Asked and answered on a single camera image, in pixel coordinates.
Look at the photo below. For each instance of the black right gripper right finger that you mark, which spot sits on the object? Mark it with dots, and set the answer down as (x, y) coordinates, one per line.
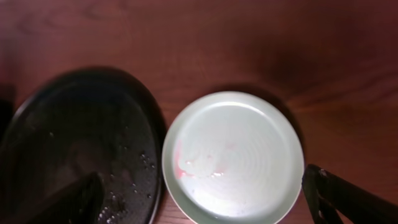
(328, 195)

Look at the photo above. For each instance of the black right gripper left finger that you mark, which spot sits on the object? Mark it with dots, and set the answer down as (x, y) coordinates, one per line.
(80, 202)

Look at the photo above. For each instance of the light green plate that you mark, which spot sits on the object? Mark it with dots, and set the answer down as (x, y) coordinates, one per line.
(232, 157)

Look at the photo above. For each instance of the black round tray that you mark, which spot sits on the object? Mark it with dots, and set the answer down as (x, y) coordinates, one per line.
(95, 119)

